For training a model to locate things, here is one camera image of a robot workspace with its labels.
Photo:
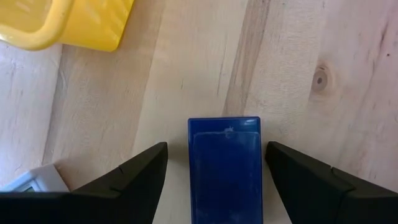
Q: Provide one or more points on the yellow plastic basket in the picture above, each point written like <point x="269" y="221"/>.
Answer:
<point x="93" y="25"/>

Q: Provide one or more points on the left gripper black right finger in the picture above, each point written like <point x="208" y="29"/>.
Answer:
<point x="311" y="193"/>

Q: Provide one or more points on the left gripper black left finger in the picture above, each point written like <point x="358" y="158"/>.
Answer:
<point x="124" y="202"/>

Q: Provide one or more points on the blue rectangular case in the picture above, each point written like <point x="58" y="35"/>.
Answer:
<point x="225" y="171"/>

